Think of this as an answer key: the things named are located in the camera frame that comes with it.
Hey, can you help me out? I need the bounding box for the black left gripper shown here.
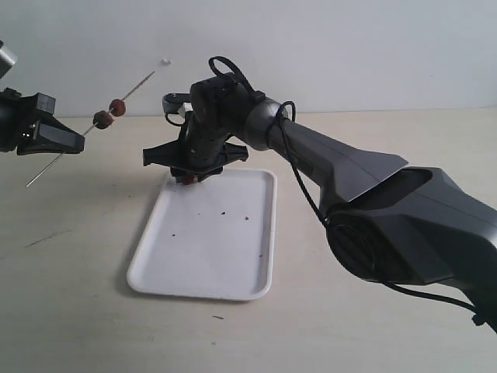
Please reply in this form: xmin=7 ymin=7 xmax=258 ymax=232
xmin=1 ymin=88 xmax=85 ymax=155

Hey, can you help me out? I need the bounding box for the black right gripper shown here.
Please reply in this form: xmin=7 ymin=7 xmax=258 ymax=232
xmin=142 ymin=111 xmax=249 ymax=183

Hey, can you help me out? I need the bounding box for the thin wooden skewer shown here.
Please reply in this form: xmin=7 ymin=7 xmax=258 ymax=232
xmin=25 ymin=70 xmax=156 ymax=188

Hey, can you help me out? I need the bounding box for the dark red fruit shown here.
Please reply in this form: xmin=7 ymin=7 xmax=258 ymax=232
xmin=92 ymin=110 xmax=114 ymax=130

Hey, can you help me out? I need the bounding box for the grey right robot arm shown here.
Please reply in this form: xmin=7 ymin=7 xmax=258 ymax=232
xmin=143 ymin=75 xmax=496 ymax=327

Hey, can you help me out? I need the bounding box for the white rectangular plastic tray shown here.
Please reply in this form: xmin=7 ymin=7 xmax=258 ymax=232
xmin=127 ymin=169 xmax=277 ymax=302

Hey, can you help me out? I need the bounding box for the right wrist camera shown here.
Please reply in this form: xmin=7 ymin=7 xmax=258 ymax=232
xmin=162 ymin=92 xmax=193 ymax=117

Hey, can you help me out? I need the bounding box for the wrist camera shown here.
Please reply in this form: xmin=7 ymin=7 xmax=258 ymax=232
xmin=0 ymin=40 xmax=18 ymax=78
xmin=162 ymin=92 xmax=193 ymax=117

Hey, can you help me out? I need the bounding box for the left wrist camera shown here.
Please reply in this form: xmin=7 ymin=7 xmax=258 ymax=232
xmin=0 ymin=40 xmax=18 ymax=78

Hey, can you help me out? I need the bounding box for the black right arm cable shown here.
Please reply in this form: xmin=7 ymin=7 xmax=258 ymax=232
xmin=165 ymin=56 xmax=497 ymax=327

